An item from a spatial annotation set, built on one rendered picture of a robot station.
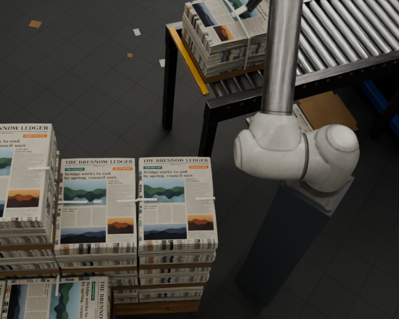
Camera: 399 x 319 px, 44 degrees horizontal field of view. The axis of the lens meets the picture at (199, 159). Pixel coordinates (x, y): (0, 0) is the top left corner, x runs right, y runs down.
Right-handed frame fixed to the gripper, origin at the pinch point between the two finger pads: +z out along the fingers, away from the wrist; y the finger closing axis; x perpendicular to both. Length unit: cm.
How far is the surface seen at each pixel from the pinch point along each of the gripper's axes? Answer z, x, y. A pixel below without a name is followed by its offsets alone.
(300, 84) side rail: -11.3, -27.4, 39.8
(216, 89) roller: 22.8, -17.9, 22.7
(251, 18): -5.7, -4.0, 10.5
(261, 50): -2.8, -14.2, 19.6
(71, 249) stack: 91, -72, -16
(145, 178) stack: 61, -53, -2
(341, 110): -37, 0, 143
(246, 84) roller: 9.9, -19.8, 28.6
